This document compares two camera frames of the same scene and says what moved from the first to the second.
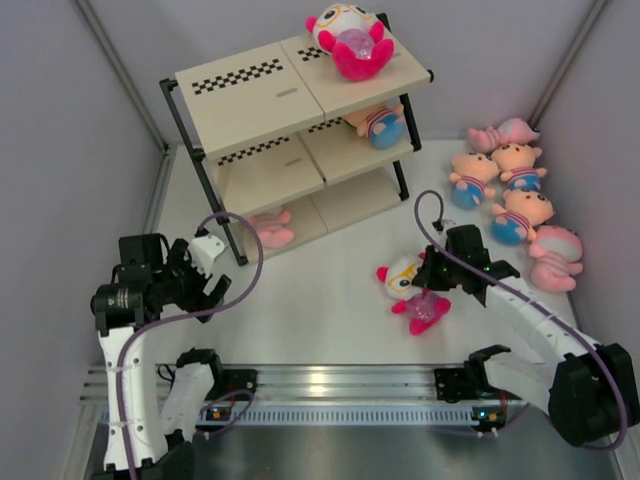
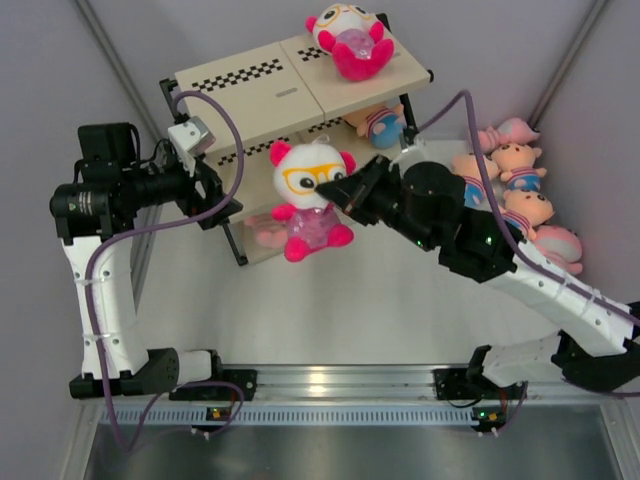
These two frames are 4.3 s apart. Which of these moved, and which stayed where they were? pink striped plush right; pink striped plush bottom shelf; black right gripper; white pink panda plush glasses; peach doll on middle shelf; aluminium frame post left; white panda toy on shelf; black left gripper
Moved: black left gripper; black right gripper; white pink panda plush glasses
Stayed: peach doll on middle shelf; aluminium frame post left; pink striped plush bottom shelf; pink striped plush right; white panda toy on shelf
